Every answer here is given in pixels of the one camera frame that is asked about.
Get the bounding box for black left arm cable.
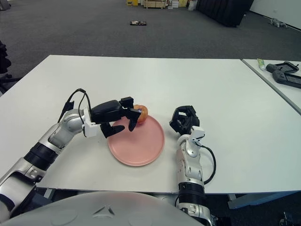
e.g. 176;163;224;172
61;88;92;123

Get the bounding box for red yellow apple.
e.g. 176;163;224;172
133;104;149;125

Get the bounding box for black cloth covered cabinet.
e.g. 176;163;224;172
195;0;254;27

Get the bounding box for black handheld controller with frame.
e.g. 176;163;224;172
265;61;300;73

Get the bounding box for pink round plate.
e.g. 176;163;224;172
107;114;166;167

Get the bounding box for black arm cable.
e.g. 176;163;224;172
61;88;92;123
199;145;216;186

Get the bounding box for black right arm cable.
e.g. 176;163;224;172
199;145;216;186

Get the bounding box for black caster wheel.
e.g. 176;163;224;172
279;210;294;226

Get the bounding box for grey robot torso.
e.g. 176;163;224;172
0;191;203;226

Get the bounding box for stacked cardboard boxes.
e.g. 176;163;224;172
168;0;189;9

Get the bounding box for black office chair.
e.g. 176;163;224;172
0;40;21;94

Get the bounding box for black handheld controller with screen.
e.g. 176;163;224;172
272;70;301;89

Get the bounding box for wooden crate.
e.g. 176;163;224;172
143;0;169;9

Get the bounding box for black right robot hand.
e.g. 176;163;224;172
169;105;200;136

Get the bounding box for blue grey table frame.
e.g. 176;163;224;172
227;190;301;210

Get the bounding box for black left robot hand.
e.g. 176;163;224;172
90;96;143;139

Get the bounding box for small grey quadruped robot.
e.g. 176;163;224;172
268;17;289;28

